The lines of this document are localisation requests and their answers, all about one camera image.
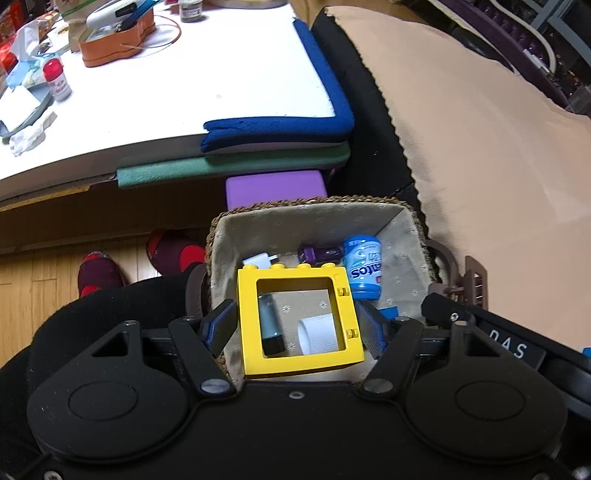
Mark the white handheld device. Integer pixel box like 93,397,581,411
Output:
86,0,153,31

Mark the white table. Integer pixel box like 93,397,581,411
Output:
0,0,352,204

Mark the yellow toy window frame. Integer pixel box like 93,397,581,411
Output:
237,263,365,380

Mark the green pad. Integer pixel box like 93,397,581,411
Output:
116,142,352,190

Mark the orange tray with tools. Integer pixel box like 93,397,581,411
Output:
78,4,158,68

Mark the purple box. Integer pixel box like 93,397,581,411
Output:
225,170,328,210

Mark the red black slipper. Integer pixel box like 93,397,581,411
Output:
78,251,125,298
147,229,207,275

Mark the blue candy bottle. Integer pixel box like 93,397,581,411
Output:
342,235,384,301

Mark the white ribbed cap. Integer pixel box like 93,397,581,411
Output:
296,314,340,355

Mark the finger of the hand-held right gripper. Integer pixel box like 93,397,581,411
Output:
421,292,478,326

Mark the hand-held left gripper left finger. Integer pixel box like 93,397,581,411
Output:
88,298,238,398

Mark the orange cable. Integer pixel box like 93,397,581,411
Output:
120,14,182,56

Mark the woven basket with cloth liner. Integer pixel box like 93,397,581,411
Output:
185,196,460,384

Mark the person's black pants leg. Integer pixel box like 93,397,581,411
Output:
0,274,218,480

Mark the white tissue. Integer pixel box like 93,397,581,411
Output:
8,111,58,158

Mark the small dark jar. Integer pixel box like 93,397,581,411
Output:
178,0,205,23

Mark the purple toy car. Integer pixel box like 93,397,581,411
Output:
298,244,345,266

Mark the grey strap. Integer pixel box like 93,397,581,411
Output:
0,90,56,139

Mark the red capped bottle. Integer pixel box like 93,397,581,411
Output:
42,58,73,101

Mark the beige blanket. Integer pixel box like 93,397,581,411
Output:
323,6,591,352

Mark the blue pad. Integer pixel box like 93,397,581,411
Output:
201,18,356,153

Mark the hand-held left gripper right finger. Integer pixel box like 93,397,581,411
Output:
355,299,504,400

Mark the brown hair clip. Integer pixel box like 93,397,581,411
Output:
445,256,488,305

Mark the silver black tube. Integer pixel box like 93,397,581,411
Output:
257,293,287,356

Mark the white plug adapter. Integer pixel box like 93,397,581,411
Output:
242,251,280,268

